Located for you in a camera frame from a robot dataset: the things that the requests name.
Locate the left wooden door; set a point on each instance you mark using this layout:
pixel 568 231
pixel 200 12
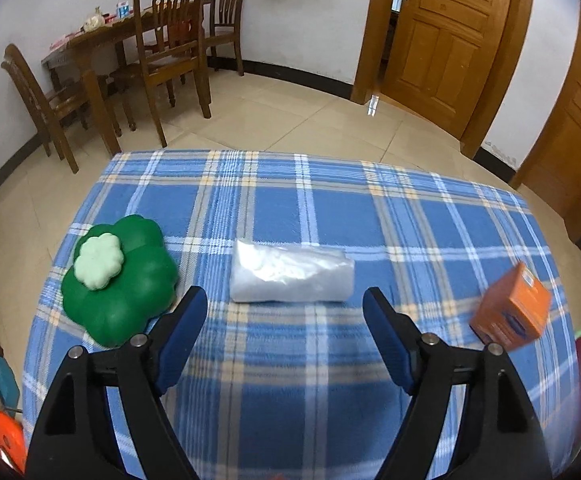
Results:
pixel 451 61

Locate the wooden dining table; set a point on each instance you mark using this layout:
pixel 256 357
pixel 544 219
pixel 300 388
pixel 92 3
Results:
pixel 98 52

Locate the right wooden door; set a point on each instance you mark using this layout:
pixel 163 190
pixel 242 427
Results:
pixel 552 170

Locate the wooden chair near table front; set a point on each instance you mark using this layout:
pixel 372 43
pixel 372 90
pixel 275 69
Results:
pixel 171 43

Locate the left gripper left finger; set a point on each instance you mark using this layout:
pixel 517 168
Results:
pixel 74 437

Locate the blue plaid tablecloth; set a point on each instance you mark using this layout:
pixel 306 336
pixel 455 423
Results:
pixel 284 377

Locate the white tissue pack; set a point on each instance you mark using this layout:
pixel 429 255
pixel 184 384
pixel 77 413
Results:
pixel 289 273

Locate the wooden chair against wall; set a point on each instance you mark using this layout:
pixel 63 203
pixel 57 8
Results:
pixel 225 27

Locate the orange cardboard box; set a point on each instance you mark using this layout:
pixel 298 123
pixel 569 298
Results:
pixel 513 311

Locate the wooden door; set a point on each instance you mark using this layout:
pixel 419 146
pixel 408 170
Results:
pixel 552 170
pixel 451 61

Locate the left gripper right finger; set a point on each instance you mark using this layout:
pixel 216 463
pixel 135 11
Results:
pixel 499 435

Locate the wooden chair at left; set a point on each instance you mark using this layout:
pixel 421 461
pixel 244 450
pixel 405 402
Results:
pixel 47 109

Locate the green clover-shaped container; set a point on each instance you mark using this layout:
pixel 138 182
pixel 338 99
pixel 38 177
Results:
pixel 121 277

